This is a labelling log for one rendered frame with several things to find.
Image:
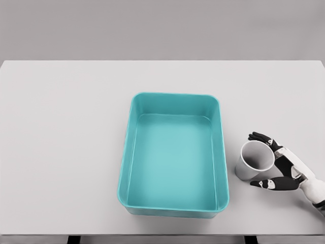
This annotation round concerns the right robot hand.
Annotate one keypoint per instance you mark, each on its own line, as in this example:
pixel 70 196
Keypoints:
pixel 288 165

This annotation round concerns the white paper cup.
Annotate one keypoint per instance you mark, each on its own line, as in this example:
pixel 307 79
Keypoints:
pixel 256 157

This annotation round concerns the teal plastic basket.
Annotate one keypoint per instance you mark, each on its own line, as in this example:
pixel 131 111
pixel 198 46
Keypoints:
pixel 175 157

